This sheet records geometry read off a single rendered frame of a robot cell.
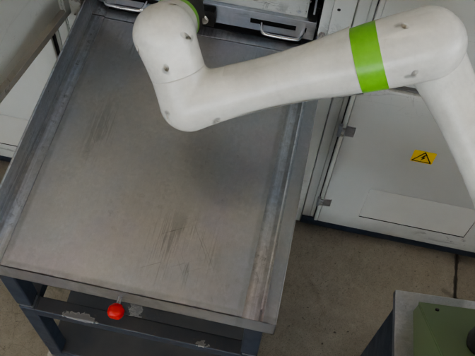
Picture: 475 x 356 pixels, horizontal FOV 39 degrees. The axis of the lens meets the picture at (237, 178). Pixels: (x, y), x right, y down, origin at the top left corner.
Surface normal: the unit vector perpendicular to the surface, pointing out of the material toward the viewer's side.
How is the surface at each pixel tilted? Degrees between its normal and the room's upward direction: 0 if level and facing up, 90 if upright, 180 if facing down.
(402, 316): 0
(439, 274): 0
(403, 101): 90
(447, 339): 44
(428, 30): 30
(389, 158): 90
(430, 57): 61
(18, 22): 90
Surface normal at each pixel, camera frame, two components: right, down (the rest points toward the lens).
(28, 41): 0.92, 0.37
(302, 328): 0.04, -0.51
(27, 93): -0.21, 0.84
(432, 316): 0.11, -0.96
